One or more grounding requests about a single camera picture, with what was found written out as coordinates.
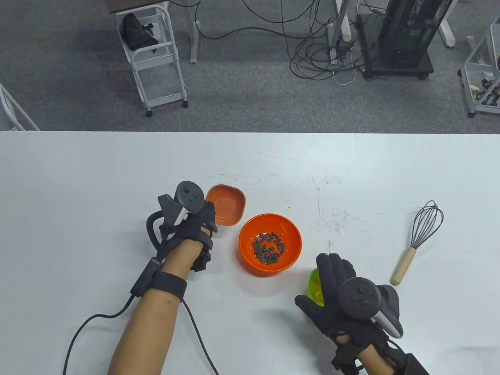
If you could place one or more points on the brown desk top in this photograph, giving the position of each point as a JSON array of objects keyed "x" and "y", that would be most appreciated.
[{"x": 129, "y": 4}]

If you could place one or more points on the pile of black parts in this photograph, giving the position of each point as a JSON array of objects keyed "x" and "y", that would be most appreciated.
[{"x": 490, "y": 95}]

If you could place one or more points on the person's left forearm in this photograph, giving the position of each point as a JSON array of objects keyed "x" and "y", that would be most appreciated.
[{"x": 152, "y": 324}]

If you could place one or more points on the white desk leg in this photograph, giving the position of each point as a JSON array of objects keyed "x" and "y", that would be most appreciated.
[
  {"x": 343, "y": 23},
  {"x": 194, "y": 43}
]

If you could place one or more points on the pile of chocolate beans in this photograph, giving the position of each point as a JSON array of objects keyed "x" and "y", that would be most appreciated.
[{"x": 267, "y": 250}]

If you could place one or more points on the small orange bowl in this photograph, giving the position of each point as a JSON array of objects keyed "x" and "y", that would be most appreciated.
[{"x": 228, "y": 203}]

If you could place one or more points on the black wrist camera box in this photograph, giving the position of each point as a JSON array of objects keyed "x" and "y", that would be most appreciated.
[
  {"x": 168, "y": 283},
  {"x": 414, "y": 367}
]

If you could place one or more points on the small green bowl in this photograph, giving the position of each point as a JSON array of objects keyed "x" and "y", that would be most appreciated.
[{"x": 315, "y": 289}]

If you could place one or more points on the black wheeled platform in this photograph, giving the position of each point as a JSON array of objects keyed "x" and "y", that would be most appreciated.
[{"x": 398, "y": 70}]

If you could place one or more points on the person's left hand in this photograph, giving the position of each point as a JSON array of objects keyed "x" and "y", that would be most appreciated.
[{"x": 195, "y": 230}]

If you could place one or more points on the person's right hand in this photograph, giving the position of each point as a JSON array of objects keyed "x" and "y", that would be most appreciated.
[{"x": 332, "y": 281}]

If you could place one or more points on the white basket cart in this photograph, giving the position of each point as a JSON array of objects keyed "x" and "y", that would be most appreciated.
[{"x": 474, "y": 70}]

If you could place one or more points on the black bag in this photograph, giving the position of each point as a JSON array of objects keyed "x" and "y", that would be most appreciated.
[{"x": 136, "y": 33}]

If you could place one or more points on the white rolling cart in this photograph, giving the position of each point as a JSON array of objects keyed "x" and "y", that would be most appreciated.
[{"x": 154, "y": 62}]

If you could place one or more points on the white desk foot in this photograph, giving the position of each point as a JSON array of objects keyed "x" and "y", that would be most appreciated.
[{"x": 448, "y": 35}]

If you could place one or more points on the black equipment tower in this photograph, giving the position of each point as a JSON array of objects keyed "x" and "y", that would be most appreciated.
[{"x": 410, "y": 31}]

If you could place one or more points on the white metal frame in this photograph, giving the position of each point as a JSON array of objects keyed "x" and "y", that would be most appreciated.
[{"x": 17, "y": 105}]

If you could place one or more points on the large orange bowl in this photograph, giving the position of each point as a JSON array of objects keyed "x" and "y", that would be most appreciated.
[{"x": 273, "y": 222}]

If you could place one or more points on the dark grey hand controller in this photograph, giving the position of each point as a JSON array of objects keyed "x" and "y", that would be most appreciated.
[
  {"x": 189, "y": 195},
  {"x": 361, "y": 299}
]

